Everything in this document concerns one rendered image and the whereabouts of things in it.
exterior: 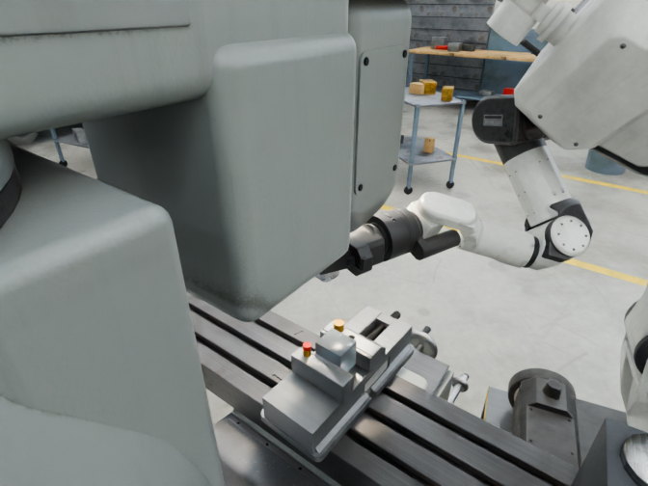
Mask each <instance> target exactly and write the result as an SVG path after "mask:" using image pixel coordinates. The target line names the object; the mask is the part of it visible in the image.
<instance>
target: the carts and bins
mask: <svg viewBox="0 0 648 486"><path fill-rule="evenodd" d="M436 87H437V82H436V81H434V80H432V79H420V80H419V82H414V83H410V87H406V88H405V97H404V103H407V104H409V105H411V106H414V107H415V112H414V121H413V131H412V136H410V137H404V135H401V139H400V150H399V159H401V160H402V161H404V162H405V163H406V164H408V165H409V168H408V177H407V186H406V187H405V188H404V193H405V194H407V195H409V194H411V193H412V192H413V188H412V187H411V182H412V173H413V166H415V165H422V164H430V163H438V162H446V161H451V166H450V172H449V178H448V182H447V183H446V185H445V186H446V187H447V188H448V189H450V188H452V187H453V186H454V182H453V176H454V170H455V164H456V160H457V152H458V147H459V140H460V134H461V128H462V122H463V117H464V110H465V104H466V102H467V101H466V100H464V99H463V100H461V99H458V98H455V97H453V91H454V86H443V89H442V93H438V92H436ZM457 104H460V110H459V116H458V123H457V128H456V135H455V141H454V147H453V153H452V155H450V154H448V153H447V152H445V151H443V150H441V149H439V148H436V147H435V139H436V138H430V137H426V138H425V140H424V141H423V140H422V139H421V138H419V137H417V134H418V125H419V108H420V107H433V106H445V105H457ZM50 131H51V134H52V137H53V142H54V143H55V146H56V149H57V152H58V155H59V158H60V162H59V164H60V165H63V166H65V167H66V166H67V165H68V162H67V161H66V160H65V159H64V156H63V154H62V150H61V147H60V144H59V143H63V144H68V145H73V146H78V147H82V148H87V149H88V148H89V146H88V143H87V139H86V136H85V132H84V130H83V129H82V128H81V127H76V128H72V132H73V134H71V135H67V136H65V137H61V138H57V135H56V132H55V128H53V129H50ZM585 168H586V169H587V170H589V171H592V172H594V173H598V174H602V175H610V176H619V175H622V174H624V173H625V172H626V168H624V167H622V166H620V165H618V164H616V163H614V162H613V161H611V160H609V159H607V158H605V157H604V156H602V155H600V154H599V153H597V152H595V151H593V150H591V149H590V150H589V151H588V154H587V158H586V162H585Z"/></svg>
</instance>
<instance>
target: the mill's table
mask: <svg viewBox="0 0 648 486"><path fill-rule="evenodd" d="M186 293H187V298H188V303H189V308H190V312H191V317H192V322H193V327H194V332H195V337H196V342H197V346H198V351H199V356H200V361H201V366H202V374H203V379H204V383H205V388H206V389H208V390H209V391H211V392H212V393H214V394H215V395H217V396H218V397H219V398H221V399H222V400H224V401H225V402H226V403H228V404H229V405H230V406H231V407H232V408H234V409H235V410H236V411H238V412H239V413H241V414H242V415H243V416H245V417H246V418H248V419H249V420H251V421H252V422H254V423H255V424H256V425H258V426H259V427H261V428H262V429H263V430H265V431H266V432H268V433H269V434H270V435H272V436H273V437H275V438H276V439H277V440H279V441H280V442H281V443H283V444H284V445H286V446H287V447H289V448H290V449H292V450H293V451H294V452H296V453H297V454H299V455H300V456H301V457H303V458H304V459H306V460H307V461H308V462H310V463H311V464H313V465H314V466H315V467H317V468H318V469H320V470H321V471H322V472H324V473H325V474H327V475H328V476H330V477H331V478H332V479H333V480H334V481H336V482H337V483H338V484H340V485H341V486H571V485H572V483H573V481H574V479H575V477H576V476H577V474H578V472H579V470H580V469H578V468H576V467H574V466H572V465H570V464H568V463H566V462H564V461H562V460H560V459H558V458H557V457H555V456H553V455H551V454H550V453H548V452H546V451H544V450H542V449H540V448H538V447H536V446H534V445H531V444H529V443H527V442H525V441H523V440H522V439H520V438H518V437H516V436H514V435H512V434H510V433H508V432H506V431H504V430H502V429H500V428H498V427H496V426H495V425H493V424H491V423H489V422H487V421H486V420H484V419H482V418H479V417H477V416H475V415H473V414H471V413H469V412H467V411H465V410H463V409H461V408H459V407H457V406H455V405H453V404H451V403H450V402H448V401H446V400H444V399H442V398H440V397H439V396H437V395H435V394H433V393H431V392H429V391H426V390H424V389H422V388H420V387H418V386H416V385H415V384H413V383H411V382H409V381H407V380H405V379H403V378H401V377H399V376H397V375H394V377H393V378H392V379H391V380H390V381H389V383H388V384H387V385H386V386H385V387H384V388H383V390H382V391H381V392H380V393H379V394H378V395H377V397H375V396H373V395H371V394H369V395H368V396H369V397H371V404H370V405H369V406H368V407H367V408H366V410H365V411H364V412H363V413H362V414H361V416H360V417H359V418H358V419H357V420H356V421H355V423H354V424H353V425H352V426H351V427H350V428H349V430H348V431H347V432H346V433H345V434H344V435H343V437H342V438H341V439H340V440H339V441H338V442H337V444H336V445H335V446H334V447H333V448H332V450H331V451H330V452H329V453H328V454H327V456H326V457H325V458H324V459H323V460H322V461H320V462H314V461H312V460H311V459H310V458H309V457H308V456H307V455H306V454H304V453H303V452H302V451H300V450H299V449H298V448H297V447H295V446H294V445H292V444H291V443H290V442H289V441H287V440H286V439H285V438H283V437H282V436H281V435H279V434H278V433H277V432H276V431H274V430H273V429H272V428H270V427H269V426H268V425H267V424H265V423H264V422H263V421H262V420H261V415H260V413H261V411H262V409H263V402H262V397H263V396H264V395H266V394H267V393H269V392H270V391H271V390H272V389H273V388H274V387H276V386H277V385H278V384H279V383H280V382H281V381H282V379H284V378H285V377H286V376H287V375H288V374H289V373H290V372H292V367H291V355H292V354H293V353H294V352H295V351H296V350H298V349H299V348H301V347H302V346H303V343H304V342H310V344H311V351H312V352H314V351H315V343H316V342H317V341H318V340H319V339H320V336H319V335H317V334H315V333H313V332H311V331H309V330H308V329H306V328H304V327H302V326H300V325H298V324H296V323H294V322H292V321H290V320H288V319H286V318H284V317H282V316H280V315H278V314H276V313H274V312H272V311H271V310H270V311H269V312H267V313H266V314H264V315H263V316H262V317H261V318H259V319H257V320H255V321H253V322H243V321H240V320H237V319H235V318H233V317H231V316H230V315H228V314H226V313H224V312H222V311H221V310H218V309H216V308H215V307H213V306H211V305H209V304H207V303H206V302H205V301H203V300H201V299H199V298H198V297H196V296H194V295H192V294H190V293H189V292H187V291H186Z"/></svg>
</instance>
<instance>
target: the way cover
mask: <svg viewBox="0 0 648 486"><path fill-rule="evenodd" d="M229 418H230V419H229ZM231 419H232V420H233V422H232V420H231ZM213 427H214V432H215V437H216V442H217V447H218V451H219V456H220V461H221V466H222V471H223V476H224V480H225V485H226V486H293V484H294V486H332V485H330V484H329V483H328V482H326V481H325V480H324V479H322V478H321V477H319V476H318V475H317V474H315V473H314V472H312V471H311V470H310V469H308V468H307V467H305V466H304V465H303V464H301V463H300V462H299V461H297V460H296V459H294V458H293V457H292V456H290V455H289V454H288V453H286V452H285V451H283V450H282V449H281V448H279V447H278V446H277V445H275V444H273V443H272V442H271V441H269V440H268V439H267V438H265V437H264V436H262V435H261V434H260V433H258V432H257V431H256V430H255V429H254V428H252V427H251V426H250V425H248V424H247V423H246V422H244V421H243V420H241V419H240V418H238V417H237V416H236V415H234V414H233V413H229V414H228V415H226V416H225V417H223V418H221V419H220V420H218V421H216V422H215V423H213ZM239 427H240V428H239ZM217 430H218V431H217ZM242 431H243V432H242ZM233 433H234V434H233ZM245 433H246V434H245ZM243 434H245V435H243ZM250 436H251V437H250ZM246 438H247V439H246ZM217 439H218V441H217ZM242 459H243V461H242ZM223 460H224V461H223ZM255 461H256V462H255ZM274 461H275V462H274ZM245 462H246V463H245ZM263 462H264V463H263ZM265 463H266V464H265ZM288 466H290V467H288ZM272 468H273V469H272ZM300 473H301V474H300ZM241 476H242V477H241ZM244 476H245V477H244ZM242 478H243V479H242ZM250 480H252V481H250ZM307 483H308V484H307Z"/></svg>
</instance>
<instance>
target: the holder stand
mask: <svg viewBox="0 0 648 486"><path fill-rule="evenodd" d="M571 486H648V432H645V431H642V430H639V429H637V428H634V427H631V426H629V425H626V424H624V423H621V422H618V421H615V420H613V419H610V418H605V420H604V422H603V424H602V426H601V428H600V430H599V432H598V434H597V436H596V438H595V440H594V442H593V444H592V446H591V448H590V449H589V451H588V453H587V455H586V457H585V459H584V461H583V463H582V465H581V467H580V470H579V472H578V474H577V476H576V477H575V479H574V481H573V483H572V485H571Z"/></svg>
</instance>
